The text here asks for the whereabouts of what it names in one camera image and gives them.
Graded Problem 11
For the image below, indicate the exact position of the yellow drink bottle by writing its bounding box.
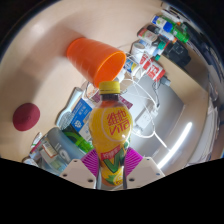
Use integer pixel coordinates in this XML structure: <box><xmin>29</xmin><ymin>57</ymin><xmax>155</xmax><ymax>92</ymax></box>
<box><xmin>88</xmin><ymin>80</ymin><xmax>134</xmax><ymax>191</ymax></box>

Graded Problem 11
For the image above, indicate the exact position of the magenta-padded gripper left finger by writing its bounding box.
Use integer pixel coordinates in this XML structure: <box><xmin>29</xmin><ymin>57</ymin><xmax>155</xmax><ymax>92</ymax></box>
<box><xmin>59</xmin><ymin>148</ymin><xmax>101</xmax><ymax>190</ymax></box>

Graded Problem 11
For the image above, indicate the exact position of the grey shaker bottle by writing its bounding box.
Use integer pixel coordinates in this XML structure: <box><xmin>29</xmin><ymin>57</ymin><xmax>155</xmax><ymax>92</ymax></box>
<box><xmin>43</xmin><ymin>126</ymin><xmax>88</xmax><ymax>168</ymax></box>

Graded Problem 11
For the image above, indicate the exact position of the white power strip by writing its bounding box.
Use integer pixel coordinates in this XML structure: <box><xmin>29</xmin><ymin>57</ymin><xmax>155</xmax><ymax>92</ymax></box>
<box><xmin>134</xmin><ymin>109</ymin><xmax>154</xmax><ymax>133</ymax></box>

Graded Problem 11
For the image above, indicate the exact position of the orange plastic cup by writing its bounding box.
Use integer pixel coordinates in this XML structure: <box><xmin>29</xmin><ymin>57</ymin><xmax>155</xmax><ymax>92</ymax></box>
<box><xmin>65</xmin><ymin>37</ymin><xmax>128</xmax><ymax>89</ymax></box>

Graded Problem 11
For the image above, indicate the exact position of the white light bar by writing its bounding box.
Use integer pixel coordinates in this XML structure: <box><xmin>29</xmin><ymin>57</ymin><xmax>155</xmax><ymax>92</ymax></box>
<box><xmin>156</xmin><ymin>121</ymin><xmax>194</xmax><ymax>170</ymax></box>

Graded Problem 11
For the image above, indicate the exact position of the small green bottle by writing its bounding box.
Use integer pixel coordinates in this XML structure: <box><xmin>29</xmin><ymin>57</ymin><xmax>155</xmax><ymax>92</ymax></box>
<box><xmin>171</xmin><ymin>26</ymin><xmax>191</xmax><ymax>44</ymax></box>

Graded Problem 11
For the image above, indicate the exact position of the black bag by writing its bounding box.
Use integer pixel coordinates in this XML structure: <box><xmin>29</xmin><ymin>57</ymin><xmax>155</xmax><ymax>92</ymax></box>
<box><xmin>164</xmin><ymin>41</ymin><xmax>193</xmax><ymax>68</ymax></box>

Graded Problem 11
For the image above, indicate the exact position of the white bottle with blue cap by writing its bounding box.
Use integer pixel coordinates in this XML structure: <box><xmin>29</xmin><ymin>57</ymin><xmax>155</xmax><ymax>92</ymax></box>
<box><xmin>151</xmin><ymin>14</ymin><xmax>174</xmax><ymax>34</ymax></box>

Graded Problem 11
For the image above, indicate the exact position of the red and white can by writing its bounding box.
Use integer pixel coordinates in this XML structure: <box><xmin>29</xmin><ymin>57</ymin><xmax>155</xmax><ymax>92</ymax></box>
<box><xmin>139</xmin><ymin>53</ymin><xmax>167</xmax><ymax>83</ymax></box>

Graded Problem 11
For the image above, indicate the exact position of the magenta pouch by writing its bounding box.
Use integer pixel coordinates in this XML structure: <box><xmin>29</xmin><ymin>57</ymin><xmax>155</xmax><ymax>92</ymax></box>
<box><xmin>120</xmin><ymin>96</ymin><xmax>134</xmax><ymax>110</ymax></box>

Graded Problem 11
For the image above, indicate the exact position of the dark bottle with red label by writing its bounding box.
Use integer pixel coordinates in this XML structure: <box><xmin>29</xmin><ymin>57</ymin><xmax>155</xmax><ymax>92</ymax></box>
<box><xmin>137</xmin><ymin>26</ymin><xmax>159</xmax><ymax>44</ymax></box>

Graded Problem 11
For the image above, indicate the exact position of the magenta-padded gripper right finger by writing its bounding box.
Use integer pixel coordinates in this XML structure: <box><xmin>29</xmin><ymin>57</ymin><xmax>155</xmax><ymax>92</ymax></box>
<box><xmin>123</xmin><ymin>146</ymin><xmax>166</xmax><ymax>190</ymax></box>

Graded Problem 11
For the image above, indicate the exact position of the flat round red coaster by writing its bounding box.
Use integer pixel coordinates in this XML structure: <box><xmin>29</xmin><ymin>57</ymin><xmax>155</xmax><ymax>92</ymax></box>
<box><xmin>12</xmin><ymin>102</ymin><xmax>41</xmax><ymax>132</ymax></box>

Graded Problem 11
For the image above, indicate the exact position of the blue and white box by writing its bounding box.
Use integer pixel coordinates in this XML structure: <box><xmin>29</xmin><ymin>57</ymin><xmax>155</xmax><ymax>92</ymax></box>
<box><xmin>55</xmin><ymin>86</ymin><xmax>96</xmax><ymax>141</ymax></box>

